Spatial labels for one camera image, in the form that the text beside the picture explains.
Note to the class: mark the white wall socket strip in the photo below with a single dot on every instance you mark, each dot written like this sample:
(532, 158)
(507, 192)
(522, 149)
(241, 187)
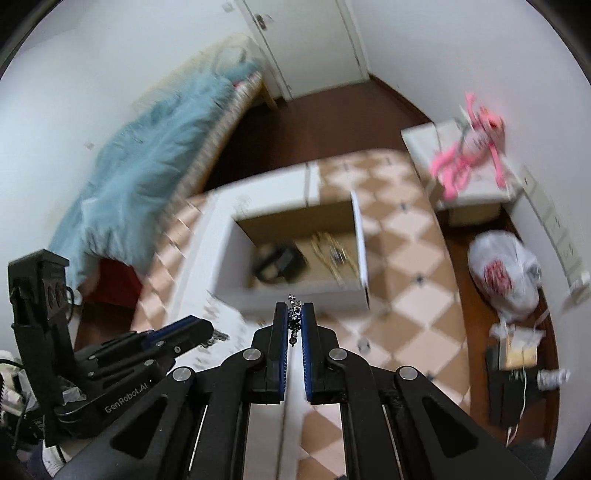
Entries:
(556, 230)

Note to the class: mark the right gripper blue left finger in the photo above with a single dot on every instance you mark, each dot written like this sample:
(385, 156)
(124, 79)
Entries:
(192, 425)

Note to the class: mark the pink panther plush toy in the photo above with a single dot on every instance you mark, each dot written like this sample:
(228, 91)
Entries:
(479, 141)

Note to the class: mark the black smart band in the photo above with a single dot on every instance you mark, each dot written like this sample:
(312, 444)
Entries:
(285, 264)

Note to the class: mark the blue duvet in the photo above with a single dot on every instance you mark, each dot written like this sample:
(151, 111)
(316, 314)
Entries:
(118, 213)

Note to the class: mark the small gold earring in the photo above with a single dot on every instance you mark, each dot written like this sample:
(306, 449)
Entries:
(364, 346)

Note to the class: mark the white plastic bag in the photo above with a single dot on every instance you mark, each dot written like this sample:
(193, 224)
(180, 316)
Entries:
(507, 274)

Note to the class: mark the white cardboard box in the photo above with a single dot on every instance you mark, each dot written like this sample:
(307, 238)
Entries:
(314, 252)

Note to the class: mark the white charger with cable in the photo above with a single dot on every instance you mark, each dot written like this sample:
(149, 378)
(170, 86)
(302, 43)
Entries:
(577, 286)

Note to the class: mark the white door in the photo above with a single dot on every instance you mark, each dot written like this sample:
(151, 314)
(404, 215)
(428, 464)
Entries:
(312, 45)

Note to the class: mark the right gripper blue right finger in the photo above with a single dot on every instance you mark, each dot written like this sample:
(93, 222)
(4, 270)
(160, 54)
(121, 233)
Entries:
(397, 424)

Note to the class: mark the white cloth covered box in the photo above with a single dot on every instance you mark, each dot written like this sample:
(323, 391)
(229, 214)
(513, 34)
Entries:
(465, 195)

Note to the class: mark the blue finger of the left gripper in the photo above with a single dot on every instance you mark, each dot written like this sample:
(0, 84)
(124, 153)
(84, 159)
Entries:
(172, 350)
(185, 329)

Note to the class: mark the checkered tablecloth with text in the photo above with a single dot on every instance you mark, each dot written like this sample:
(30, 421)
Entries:
(415, 316)

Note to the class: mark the black box on floor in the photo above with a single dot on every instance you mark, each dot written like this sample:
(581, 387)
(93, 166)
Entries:
(510, 392)

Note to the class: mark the silver charm brooch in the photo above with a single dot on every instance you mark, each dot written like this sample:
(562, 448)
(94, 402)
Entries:
(338, 255)

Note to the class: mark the crumpled white tissue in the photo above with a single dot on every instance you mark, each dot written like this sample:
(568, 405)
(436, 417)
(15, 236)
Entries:
(520, 338)

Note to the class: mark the bed with patterned mattress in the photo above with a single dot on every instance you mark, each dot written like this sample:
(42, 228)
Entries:
(237, 58)

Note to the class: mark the white small bottle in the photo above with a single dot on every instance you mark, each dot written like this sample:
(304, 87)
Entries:
(548, 380)

